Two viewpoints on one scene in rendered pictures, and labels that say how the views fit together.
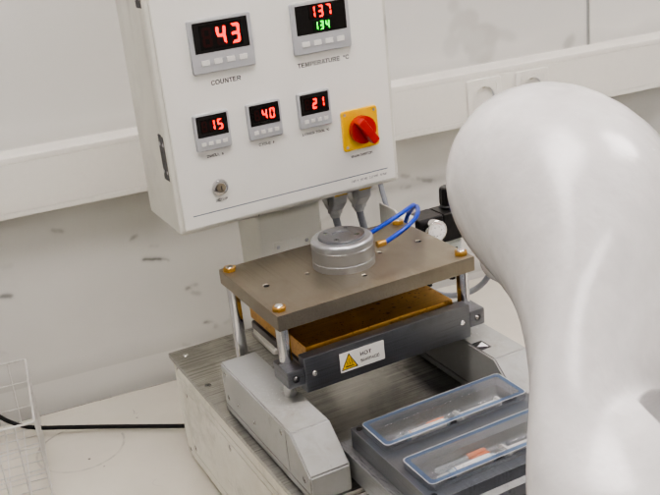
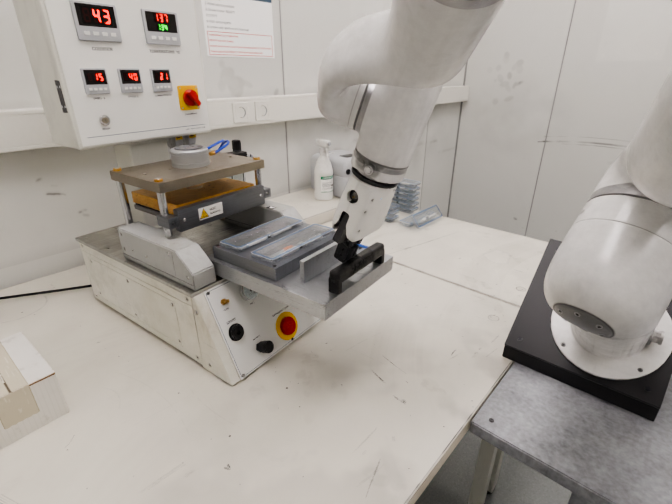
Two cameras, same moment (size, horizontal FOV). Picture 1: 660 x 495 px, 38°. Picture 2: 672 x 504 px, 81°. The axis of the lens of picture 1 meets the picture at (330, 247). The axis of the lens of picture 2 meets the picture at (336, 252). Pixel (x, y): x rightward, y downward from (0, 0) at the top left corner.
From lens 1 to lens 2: 36 cm
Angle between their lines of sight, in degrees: 27
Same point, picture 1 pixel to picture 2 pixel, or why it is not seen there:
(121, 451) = (45, 305)
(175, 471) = (87, 309)
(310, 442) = (189, 255)
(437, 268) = (246, 164)
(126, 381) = (42, 270)
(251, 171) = (125, 113)
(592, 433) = not seen: outside the picture
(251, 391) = (142, 237)
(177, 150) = (71, 90)
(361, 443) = (221, 252)
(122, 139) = (23, 112)
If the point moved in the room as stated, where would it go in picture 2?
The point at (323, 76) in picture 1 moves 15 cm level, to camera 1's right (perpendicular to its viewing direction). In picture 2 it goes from (165, 61) to (231, 61)
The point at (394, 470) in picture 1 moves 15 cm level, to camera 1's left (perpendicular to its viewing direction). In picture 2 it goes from (246, 260) to (155, 279)
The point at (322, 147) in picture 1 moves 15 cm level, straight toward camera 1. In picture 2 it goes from (168, 105) to (178, 110)
